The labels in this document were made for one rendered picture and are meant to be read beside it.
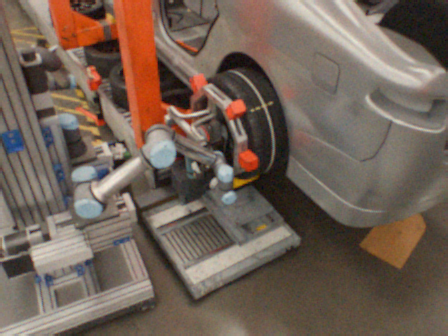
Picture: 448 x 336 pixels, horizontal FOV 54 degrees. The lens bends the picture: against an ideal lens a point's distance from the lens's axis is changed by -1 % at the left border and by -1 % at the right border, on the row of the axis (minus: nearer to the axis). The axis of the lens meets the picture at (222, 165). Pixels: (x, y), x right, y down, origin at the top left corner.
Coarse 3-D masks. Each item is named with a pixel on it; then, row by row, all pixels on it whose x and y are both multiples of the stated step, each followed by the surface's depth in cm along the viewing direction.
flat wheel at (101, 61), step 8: (112, 40) 461; (88, 48) 430; (96, 48) 436; (104, 48) 439; (112, 48) 436; (120, 48) 434; (88, 56) 425; (96, 56) 418; (104, 56) 417; (112, 56) 416; (120, 56) 417; (88, 64) 434; (96, 64) 424; (104, 64) 420; (112, 64) 420; (96, 72) 430; (104, 72) 426
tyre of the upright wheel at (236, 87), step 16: (208, 80) 261; (224, 80) 246; (240, 80) 245; (256, 80) 246; (240, 96) 238; (256, 96) 240; (272, 96) 243; (256, 112) 238; (272, 112) 241; (256, 128) 237; (272, 128) 242; (256, 144) 239; (272, 144) 245; (240, 176) 269
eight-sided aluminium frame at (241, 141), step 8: (200, 88) 255; (208, 88) 250; (216, 88) 250; (192, 96) 269; (200, 96) 259; (208, 96) 249; (216, 96) 243; (224, 96) 243; (192, 104) 272; (200, 104) 274; (216, 104) 244; (224, 104) 237; (192, 112) 277; (224, 112) 240; (192, 120) 282; (232, 120) 238; (232, 128) 237; (240, 128) 239; (232, 136) 240; (240, 136) 238; (240, 144) 239; (240, 152) 242; (232, 168) 255; (240, 168) 250
